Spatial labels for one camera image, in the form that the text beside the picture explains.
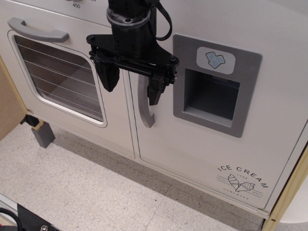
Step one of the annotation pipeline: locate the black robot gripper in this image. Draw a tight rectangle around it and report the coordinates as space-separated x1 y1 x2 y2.
86 23 179 106

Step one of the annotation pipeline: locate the grey fridge door handle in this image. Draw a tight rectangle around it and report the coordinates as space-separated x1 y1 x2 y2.
138 75 154 128

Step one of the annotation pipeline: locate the white toy fridge door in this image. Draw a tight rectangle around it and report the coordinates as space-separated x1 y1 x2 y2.
136 35 308 217

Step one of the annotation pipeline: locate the white toy oven door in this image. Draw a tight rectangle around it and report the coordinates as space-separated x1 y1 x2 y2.
0 14 134 158

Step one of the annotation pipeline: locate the grey ice dispenser panel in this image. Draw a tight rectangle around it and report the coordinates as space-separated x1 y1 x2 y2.
173 34 262 138

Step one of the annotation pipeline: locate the grey cabinet leg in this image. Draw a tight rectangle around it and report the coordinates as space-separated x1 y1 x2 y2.
32 123 55 148

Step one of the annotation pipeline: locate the white toy kitchen cabinet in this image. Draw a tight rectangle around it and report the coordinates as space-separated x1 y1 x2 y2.
0 0 308 219

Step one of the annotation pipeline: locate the light wooden left panel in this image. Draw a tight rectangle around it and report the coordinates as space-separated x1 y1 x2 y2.
0 57 26 140

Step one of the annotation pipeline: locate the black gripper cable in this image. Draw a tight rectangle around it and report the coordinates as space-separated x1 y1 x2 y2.
144 0 174 41

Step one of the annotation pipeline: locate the grey oven door handle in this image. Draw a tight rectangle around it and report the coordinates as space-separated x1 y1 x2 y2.
7 17 69 43

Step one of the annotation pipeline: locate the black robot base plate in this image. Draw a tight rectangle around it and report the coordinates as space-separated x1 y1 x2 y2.
0 204 73 231

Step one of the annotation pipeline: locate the light wooden right frame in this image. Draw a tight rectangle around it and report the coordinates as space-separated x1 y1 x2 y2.
261 144 308 231

